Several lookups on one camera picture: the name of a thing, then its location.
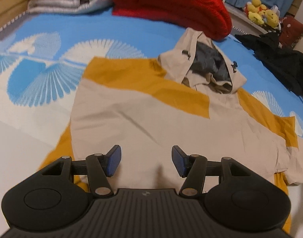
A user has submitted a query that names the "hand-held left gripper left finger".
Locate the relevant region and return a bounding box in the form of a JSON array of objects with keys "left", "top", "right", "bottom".
[{"left": 41, "top": 145, "right": 122, "bottom": 199}]

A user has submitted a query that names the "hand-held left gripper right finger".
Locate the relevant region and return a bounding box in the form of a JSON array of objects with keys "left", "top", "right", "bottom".
[{"left": 171, "top": 145, "right": 254, "bottom": 199}]

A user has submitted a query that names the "beige and mustard hooded jacket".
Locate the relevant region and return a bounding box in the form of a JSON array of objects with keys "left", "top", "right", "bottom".
[{"left": 39, "top": 27, "right": 303, "bottom": 228}]

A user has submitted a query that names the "blue and white patterned bedsheet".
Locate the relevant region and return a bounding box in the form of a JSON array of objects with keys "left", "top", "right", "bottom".
[{"left": 0, "top": 12, "right": 303, "bottom": 238}]

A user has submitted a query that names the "black garment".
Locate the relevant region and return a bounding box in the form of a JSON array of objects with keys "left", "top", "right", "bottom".
[{"left": 234, "top": 32, "right": 303, "bottom": 97}]

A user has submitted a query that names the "red folded blanket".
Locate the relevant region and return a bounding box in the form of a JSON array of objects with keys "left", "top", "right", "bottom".
[{"left": 112, "top": 0, "right": 233, "bottom": 41}]

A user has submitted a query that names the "yellow plush toy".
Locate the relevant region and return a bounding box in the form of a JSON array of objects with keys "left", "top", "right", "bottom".
[
  {"left": 244, "top": 0, "right": 267, "bottom": 13},
  {"left": 263, "top": 5, "right": 281, "bottom": 28},
  {"left": 248, "top": 11, "right": 265, "bottom": 26}
]

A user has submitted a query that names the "dark red dotted cushion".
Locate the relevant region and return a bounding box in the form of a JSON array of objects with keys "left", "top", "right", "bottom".
[{"left": 278, "top": 15, "right": 303, "bottom": 50}]

